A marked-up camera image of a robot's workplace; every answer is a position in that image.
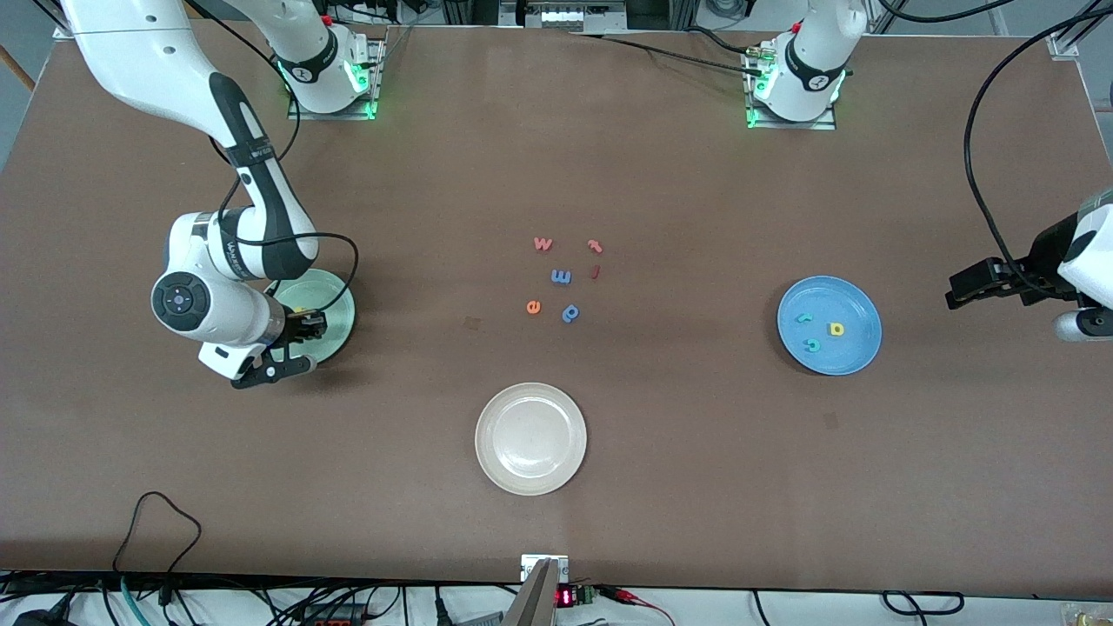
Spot green plate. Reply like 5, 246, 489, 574
261, 269, 357, 366

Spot blue plate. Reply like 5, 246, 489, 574
776, 276, 883, 376

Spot white plate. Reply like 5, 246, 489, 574
475, 383, 588, 496

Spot grey electrical box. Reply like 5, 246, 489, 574
500, 0, 627, 31

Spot red clip leads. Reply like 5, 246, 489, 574
600, 587, 675, 626

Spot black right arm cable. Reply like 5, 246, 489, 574
187, 0, 360, 314

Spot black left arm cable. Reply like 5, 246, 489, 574
963, 0, 1113, 296

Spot thin black looped cable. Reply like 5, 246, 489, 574
113, 491, 203, 601

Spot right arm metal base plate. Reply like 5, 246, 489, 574
287, 35, 385, 121

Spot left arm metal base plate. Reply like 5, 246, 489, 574
745, 43, 837, 131

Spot black coiled cable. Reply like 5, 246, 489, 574
883, 591, 964, 616

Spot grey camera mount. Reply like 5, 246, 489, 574
503, 555, 570, 626

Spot black cable to arm base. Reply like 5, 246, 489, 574
565, 29, 766, 76

